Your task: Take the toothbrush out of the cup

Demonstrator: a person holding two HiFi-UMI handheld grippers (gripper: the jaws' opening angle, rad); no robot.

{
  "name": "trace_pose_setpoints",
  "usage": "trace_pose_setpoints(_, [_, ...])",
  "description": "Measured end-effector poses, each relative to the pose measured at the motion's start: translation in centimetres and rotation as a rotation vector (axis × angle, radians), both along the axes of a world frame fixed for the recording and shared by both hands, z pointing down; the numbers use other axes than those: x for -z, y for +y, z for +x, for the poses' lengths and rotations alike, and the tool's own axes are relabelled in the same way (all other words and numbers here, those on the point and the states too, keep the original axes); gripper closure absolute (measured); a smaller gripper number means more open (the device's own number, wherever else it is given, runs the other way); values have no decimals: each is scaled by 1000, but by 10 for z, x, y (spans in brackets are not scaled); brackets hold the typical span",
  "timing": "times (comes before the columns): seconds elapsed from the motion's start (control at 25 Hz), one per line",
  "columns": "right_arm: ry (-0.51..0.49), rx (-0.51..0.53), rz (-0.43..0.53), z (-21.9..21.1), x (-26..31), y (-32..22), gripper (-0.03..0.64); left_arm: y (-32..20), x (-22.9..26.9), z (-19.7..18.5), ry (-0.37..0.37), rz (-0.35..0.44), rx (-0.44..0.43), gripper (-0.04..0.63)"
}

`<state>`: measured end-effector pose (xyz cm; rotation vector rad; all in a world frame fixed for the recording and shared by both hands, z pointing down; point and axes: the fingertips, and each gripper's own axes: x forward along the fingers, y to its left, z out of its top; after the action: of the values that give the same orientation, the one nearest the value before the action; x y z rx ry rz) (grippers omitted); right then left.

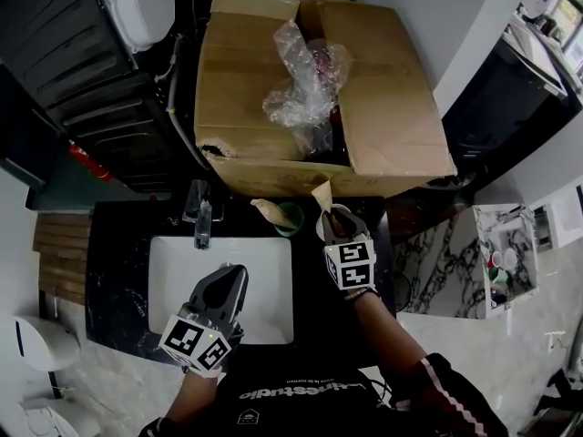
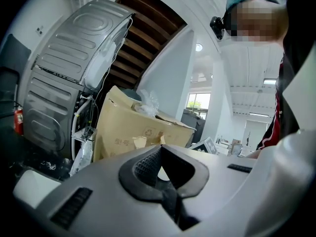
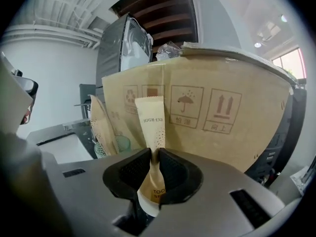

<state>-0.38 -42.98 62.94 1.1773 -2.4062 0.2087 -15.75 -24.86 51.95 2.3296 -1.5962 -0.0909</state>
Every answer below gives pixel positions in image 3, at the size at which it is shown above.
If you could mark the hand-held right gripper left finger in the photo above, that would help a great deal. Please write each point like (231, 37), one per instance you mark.
(128, 174)

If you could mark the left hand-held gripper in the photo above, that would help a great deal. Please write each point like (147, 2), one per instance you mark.
(16, 72)

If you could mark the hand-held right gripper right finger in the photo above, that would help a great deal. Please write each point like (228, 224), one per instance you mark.
(180, 179)

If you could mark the person's left hand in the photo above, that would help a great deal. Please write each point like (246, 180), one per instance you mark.
(27, 115)

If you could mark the brown cardboard box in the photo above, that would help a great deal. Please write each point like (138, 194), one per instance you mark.
(209, 137)

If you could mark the chrome sink faucet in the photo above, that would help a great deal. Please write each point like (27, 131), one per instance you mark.
(74, 125)

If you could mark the white rectangular sink basin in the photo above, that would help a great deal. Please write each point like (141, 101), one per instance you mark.
(64, 149)

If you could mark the tall grey appliance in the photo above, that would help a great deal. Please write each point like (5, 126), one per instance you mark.
(111, 48)

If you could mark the white foam appliance part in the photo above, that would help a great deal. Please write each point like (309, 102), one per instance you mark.
(137, 51)

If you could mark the crumpled clear plastic wrap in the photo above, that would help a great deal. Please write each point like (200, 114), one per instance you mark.
(168, 51)

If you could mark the dark wooden staircase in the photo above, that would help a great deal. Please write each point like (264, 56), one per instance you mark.
(163, 13)

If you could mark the large window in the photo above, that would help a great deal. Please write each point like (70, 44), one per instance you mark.
(288, 60)

